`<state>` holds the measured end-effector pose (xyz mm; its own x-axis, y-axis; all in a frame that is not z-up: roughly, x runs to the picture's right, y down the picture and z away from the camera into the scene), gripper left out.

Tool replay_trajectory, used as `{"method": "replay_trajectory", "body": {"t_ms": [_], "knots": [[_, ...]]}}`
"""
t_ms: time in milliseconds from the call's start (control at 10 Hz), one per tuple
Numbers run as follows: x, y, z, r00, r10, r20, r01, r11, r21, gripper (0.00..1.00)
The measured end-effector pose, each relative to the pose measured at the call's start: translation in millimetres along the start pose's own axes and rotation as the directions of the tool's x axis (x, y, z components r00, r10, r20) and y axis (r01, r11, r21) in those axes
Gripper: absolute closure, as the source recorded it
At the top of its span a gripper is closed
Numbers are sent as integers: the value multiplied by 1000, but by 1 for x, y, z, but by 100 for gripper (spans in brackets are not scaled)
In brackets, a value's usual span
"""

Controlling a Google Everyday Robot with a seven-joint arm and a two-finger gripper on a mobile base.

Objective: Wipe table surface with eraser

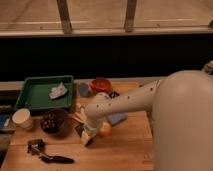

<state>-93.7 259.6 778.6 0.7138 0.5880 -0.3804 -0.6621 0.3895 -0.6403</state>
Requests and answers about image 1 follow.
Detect crumpled white cloth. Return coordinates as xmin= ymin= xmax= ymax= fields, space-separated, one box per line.
xmin=49 ymin=83 xmax=67 ymax=99

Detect banana peel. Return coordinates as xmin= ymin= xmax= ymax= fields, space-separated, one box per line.
xmin=72 ymin=103 xmax=86 ymax=123

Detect small dark round object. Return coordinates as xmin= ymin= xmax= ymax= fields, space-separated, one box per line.
xmin=109 ymin=91 xmax=120 ymax=98

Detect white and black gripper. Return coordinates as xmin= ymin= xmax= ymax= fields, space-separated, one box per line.
xmin=75 ymin=123 xmax=98 ymax=147

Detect dark brown bowl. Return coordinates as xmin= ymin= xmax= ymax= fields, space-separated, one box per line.
xmin=40 ymin=109 xmax=71 ymax=137

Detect white paper cup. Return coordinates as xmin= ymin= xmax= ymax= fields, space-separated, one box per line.
xmin=12 ymin=108 xmax=33 ymax=130

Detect red bowl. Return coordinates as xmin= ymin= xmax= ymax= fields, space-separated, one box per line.
xmin=90 ymin=78 xmax=111 ymax=93

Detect blue sponge eraser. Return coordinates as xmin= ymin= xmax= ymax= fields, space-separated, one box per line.
xmin=107 ymin=113 xmax=127 ymax=126

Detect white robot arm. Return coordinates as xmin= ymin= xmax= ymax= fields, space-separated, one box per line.
xmin=80 ymin=70 xmax=213 ymax=171

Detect green plastic tray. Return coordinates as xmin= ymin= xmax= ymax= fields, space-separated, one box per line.
xmin=15 ymin=75 xmax=74 ymax=112

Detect blue cup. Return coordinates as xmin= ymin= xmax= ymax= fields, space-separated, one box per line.
xmin=78 ymin=83 xmax=89 ymax=97

